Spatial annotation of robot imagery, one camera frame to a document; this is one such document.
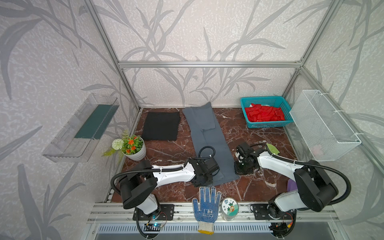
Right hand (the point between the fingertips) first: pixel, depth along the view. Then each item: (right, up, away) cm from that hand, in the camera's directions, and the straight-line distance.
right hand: (235, 167), depth 88 cm
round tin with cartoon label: (-7, -12, -20) cm, 25 cm away
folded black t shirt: (-49, +24, +19) cm, 58 cm away
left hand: (-15, -5, -7) cm, 17 cm away
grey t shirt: (-17, +21, +18) cm, 32 cm away
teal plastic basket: (+35, +43, +28) cm, 62 cm away
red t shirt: (+22, +34, +22) cm, 46 cm away
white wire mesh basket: (+34, +23, -24) cm, 48 cm away
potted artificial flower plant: (-58, +13, -7) cm, 60 cm away
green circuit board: (-44, -24, -16) cm, 53 cm away
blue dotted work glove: (-18, -17, -14) cm, 28 cm away
